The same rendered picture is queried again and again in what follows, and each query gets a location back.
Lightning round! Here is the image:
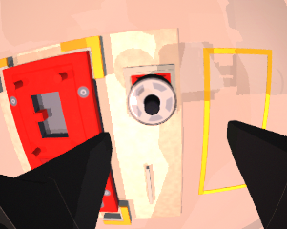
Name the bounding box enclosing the yellow rectangular outline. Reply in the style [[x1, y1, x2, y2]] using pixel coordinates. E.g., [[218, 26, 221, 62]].
[[199, 47, 273, 194]]

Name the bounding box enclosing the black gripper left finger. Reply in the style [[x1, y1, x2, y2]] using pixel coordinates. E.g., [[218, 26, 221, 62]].
[[0, 131, 113, 229]]

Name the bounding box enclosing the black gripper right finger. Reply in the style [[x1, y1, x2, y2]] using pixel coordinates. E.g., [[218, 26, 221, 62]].
[[227, 119, 287, 229]]

